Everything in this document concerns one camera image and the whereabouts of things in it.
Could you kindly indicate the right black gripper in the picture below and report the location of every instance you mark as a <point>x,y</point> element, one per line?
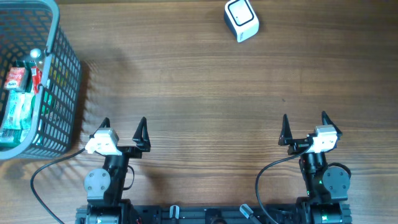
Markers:
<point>297,145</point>

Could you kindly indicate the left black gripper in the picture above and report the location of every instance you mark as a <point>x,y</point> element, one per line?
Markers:
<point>142,144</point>

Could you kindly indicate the red slim stick packet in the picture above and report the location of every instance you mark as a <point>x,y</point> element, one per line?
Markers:
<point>36,79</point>

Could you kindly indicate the yellow liquid bottle grey cap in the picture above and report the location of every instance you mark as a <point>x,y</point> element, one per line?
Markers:
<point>36,57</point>

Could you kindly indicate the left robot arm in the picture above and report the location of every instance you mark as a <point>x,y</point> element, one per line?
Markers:
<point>105,186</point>

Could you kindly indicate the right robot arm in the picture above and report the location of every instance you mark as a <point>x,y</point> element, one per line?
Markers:
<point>327,184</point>

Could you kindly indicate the white barcode scanner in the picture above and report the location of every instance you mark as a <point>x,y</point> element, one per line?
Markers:
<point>241,19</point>

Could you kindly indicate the green white snack pack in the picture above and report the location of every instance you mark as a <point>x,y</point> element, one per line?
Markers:
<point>26,111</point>
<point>15,103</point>

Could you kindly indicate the dark green box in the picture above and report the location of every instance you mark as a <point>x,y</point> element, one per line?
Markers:
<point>13,137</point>

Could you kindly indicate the red juice carton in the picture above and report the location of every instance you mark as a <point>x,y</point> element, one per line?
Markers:
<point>16,79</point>

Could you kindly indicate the grey plastic mesh basket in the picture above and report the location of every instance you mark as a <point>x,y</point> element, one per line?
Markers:
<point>27,25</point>

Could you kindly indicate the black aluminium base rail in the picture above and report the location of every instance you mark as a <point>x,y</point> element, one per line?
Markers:
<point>280,213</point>

